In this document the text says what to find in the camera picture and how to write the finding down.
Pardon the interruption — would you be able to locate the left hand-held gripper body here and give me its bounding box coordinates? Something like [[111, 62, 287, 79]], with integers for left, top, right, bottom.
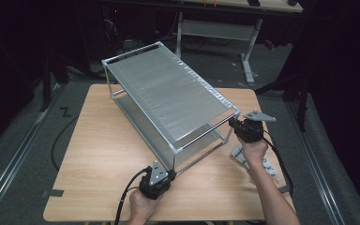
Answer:
[[138, 160, 170, 201]]

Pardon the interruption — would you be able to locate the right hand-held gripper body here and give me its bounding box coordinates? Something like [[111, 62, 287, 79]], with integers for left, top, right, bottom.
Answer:
[[235, 110, 277, 144]]

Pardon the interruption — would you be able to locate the black-and-white striped cloth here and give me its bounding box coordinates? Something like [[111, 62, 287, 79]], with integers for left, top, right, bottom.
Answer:
[[229, 146, 279, 180]]

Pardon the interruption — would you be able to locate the grey two-tier shelf rack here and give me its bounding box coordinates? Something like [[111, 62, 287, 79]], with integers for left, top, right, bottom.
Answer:
[[101, 40, 242, 176]]

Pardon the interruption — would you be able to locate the person's right hand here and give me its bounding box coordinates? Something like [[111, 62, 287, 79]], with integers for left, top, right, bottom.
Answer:
[[237, 139, 269, 167]]

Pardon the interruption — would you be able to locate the person's left hand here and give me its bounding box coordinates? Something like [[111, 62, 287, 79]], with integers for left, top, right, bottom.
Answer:
[[128, 187, 159, 221]]

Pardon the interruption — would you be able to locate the black stand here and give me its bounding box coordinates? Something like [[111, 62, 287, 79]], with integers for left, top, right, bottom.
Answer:
[[39, 51, 109, 113], [254, 69, 310, 132]]

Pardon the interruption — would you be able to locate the red object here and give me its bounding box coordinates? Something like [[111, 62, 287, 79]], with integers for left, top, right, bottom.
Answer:
[[263, 38, 277, 51]]

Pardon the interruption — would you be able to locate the white-legged wooden desk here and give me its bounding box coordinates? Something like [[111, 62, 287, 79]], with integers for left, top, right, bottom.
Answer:
[[172, 0, 304, 84]]

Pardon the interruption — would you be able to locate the dark computer tower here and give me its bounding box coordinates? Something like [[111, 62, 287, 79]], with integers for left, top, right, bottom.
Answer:
[[101, 4, 126, 64]]

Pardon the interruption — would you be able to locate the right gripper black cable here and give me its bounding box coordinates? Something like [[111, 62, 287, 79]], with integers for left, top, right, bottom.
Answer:
[[262, 129, 294, 198]]

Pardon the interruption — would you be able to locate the metal floor rail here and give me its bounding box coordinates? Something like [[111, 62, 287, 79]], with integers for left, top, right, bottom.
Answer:
[[0, 82, 62, 219], [284, 99, 348, 225]]

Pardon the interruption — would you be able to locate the black floor cable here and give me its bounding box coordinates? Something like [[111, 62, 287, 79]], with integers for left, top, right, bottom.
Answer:
[[50, 114, 80, 173]]

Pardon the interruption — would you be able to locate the tangle of black cables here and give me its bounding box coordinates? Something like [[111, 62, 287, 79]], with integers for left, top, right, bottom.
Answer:
[[101, 37, 148, 64]]

